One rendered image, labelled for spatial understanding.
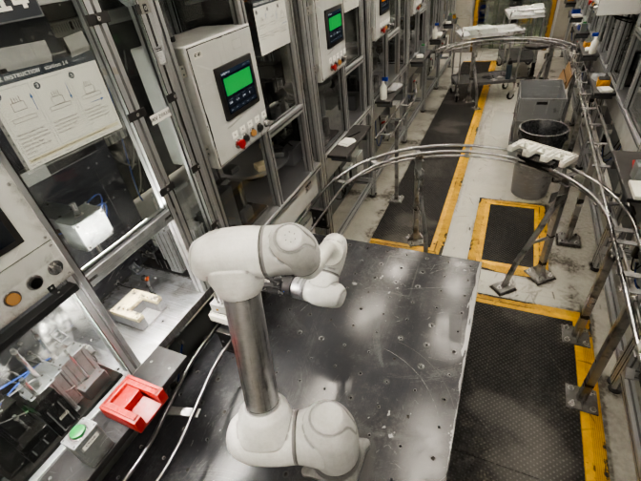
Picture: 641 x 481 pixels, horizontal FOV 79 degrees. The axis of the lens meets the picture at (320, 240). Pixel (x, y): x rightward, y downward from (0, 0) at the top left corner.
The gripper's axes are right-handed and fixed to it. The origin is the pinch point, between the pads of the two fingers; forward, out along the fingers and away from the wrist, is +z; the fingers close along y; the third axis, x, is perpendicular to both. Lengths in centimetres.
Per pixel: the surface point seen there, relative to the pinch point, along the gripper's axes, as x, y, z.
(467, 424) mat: -19, -94, -95
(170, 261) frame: 3.3, 2.0, 39.7
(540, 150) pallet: -162, -8, -112
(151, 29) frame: -10, 91, 20
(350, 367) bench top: 11, -28, -46
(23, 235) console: 54, 57, 19
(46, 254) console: 52, 50, 19
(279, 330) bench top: 2.3, -28.3, -9.8
